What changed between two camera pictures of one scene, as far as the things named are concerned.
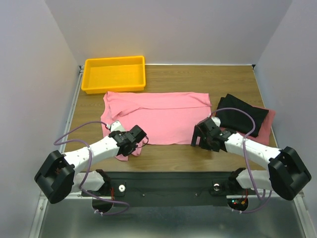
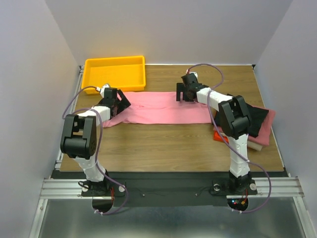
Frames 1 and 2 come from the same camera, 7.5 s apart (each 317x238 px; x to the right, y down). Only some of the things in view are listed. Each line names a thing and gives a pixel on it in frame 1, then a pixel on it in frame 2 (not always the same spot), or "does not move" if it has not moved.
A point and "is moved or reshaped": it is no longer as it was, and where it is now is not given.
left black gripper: x=138 y=132 -> x=120 y=102
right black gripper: x=202 y=136 -> x=180 y=90
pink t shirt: x=165 y=118 is moved or reshaped
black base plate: x=172 y=189 does not move
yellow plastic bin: x=107 y=74 does not move
